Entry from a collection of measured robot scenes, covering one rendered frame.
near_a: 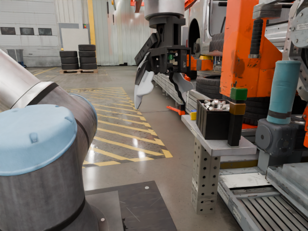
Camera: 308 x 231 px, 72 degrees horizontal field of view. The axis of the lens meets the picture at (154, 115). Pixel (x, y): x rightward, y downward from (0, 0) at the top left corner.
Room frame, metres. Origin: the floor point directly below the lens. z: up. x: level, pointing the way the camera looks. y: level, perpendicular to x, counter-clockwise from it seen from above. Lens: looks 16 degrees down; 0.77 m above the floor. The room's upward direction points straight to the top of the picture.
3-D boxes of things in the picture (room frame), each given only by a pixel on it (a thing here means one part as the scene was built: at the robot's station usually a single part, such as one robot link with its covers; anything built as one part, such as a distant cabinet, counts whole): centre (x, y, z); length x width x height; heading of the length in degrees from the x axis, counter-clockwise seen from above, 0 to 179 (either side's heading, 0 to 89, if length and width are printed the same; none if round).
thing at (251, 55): (0.91, -0.41, 0.83); 0.04 x 0.04 x 0.16
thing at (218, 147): (0.89, -0.26, 0.44); 0.43 x 0.17 x 0.03; 7
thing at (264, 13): (0.91, -0.44, 0.93); 0.09 x 0.05 x 0.05; 97
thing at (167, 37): (0.51, -0.03, 0.78); 0.09 x 0.08 x 0.12; 34
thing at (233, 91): (0.69, -0.28, 0.64); 0.04 x 0.04 x 0.04; 7
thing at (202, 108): (0.84, -0.26, 0.51); 0.20 x 0.14 x 0.13; 179
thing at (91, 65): (8.71, 3.00, 0.55); 1.40 x 0.80 x 1.09; 103
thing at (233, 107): (0.69, -0.28, 0.59); 0.04 x 0.04 x 0.04; 7
